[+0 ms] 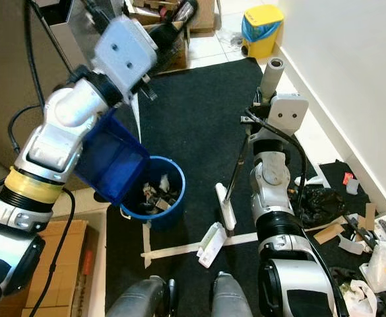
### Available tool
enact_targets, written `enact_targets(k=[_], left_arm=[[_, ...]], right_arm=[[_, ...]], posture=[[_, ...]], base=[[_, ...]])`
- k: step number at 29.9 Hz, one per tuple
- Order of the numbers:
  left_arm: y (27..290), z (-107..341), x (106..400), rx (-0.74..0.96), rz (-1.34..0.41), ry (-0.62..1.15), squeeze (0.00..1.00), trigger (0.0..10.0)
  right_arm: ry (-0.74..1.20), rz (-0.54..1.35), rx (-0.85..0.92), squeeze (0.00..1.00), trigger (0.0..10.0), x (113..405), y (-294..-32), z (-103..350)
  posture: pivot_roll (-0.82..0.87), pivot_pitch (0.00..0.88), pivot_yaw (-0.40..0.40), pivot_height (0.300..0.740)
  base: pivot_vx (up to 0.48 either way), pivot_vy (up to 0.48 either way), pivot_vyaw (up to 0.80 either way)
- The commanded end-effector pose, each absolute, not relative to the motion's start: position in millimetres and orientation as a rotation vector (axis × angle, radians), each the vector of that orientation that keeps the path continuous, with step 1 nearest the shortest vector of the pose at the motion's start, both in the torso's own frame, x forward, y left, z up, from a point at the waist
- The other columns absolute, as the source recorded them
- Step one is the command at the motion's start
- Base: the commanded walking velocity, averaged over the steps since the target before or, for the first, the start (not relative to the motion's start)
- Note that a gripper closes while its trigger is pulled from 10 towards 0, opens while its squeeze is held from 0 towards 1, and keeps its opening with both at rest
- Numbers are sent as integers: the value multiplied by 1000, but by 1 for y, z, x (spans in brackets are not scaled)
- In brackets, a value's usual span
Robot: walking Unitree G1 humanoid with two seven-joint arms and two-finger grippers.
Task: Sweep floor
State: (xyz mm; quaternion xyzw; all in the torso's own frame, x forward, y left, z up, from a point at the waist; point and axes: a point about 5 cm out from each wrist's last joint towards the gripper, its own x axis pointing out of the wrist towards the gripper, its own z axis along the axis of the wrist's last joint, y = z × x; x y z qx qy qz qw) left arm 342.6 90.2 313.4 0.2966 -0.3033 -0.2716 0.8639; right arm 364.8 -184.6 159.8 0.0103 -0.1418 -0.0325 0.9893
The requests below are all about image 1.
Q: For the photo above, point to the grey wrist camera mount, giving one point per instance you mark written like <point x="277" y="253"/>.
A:
<point x="288" y="112"/>
<point x="127" y="53"/>

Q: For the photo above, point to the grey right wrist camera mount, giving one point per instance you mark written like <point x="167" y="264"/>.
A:
<point x="288" y="112"/>

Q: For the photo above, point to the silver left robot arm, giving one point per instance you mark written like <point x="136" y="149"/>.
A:
<point x="80" y="105"/>

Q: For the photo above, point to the white plastic bag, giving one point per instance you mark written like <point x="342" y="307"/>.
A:
<point x="359" y="298"/>

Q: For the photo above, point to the white paper bag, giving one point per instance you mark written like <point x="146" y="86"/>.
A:
<point x="384" y="264"/>

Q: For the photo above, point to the silver metal panel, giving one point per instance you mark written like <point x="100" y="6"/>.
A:
<point x="77" y="30"/>

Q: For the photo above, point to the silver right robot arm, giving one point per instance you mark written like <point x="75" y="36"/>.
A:
<point x="272" y="178"/>

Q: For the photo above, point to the grey left robot leg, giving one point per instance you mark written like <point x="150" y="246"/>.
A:
<point x="136" y="300"/>

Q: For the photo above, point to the large grey cabinet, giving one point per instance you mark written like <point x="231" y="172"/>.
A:
<point x="14" y="66"/>

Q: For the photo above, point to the small grey packet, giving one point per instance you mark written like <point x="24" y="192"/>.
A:
<point x="353" y="187"/>

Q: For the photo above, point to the small red packet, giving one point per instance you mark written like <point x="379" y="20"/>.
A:
<point x="348" y="177"/>

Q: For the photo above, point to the blue plastic bucket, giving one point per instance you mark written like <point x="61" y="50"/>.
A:
<point x="169" y="214"/>

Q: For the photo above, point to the grey right robot leg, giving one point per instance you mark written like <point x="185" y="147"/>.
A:
<point x="232" y="297"/>

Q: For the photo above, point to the blue plastic dustpan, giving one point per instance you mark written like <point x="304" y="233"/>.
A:
<point x="113" y="158"/>

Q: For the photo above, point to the grey robot leg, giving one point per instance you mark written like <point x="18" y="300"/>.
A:
<point x="136" y="300"/>
<point x="232" y="297"/>

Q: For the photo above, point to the white ribbed plastic block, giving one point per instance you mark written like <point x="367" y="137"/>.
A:
<point x="212" y="244"/>

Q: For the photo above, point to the black plastic bag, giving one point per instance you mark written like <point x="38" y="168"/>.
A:
<point x="321" y="205"/>

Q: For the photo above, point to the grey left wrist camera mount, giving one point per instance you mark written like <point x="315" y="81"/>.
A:
<point x="127" y="53"/>

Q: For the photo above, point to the yellow bin with blue bag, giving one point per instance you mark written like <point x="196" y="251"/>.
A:
<point x="262" y="39"/>

